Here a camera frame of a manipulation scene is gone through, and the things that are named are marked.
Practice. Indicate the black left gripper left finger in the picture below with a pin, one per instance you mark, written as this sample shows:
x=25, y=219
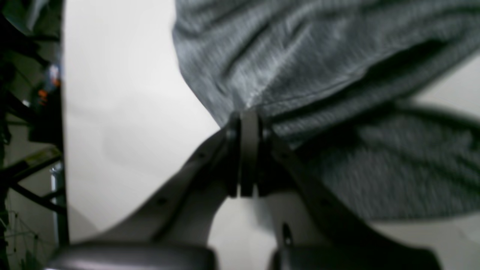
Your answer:
x=171, y=229

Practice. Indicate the grey t-shirt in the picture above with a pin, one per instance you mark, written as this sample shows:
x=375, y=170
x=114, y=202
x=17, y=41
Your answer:
x=335, y=79

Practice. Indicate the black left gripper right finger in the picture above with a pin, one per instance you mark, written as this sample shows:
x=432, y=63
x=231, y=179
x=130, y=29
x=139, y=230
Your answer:
x=313, y=229

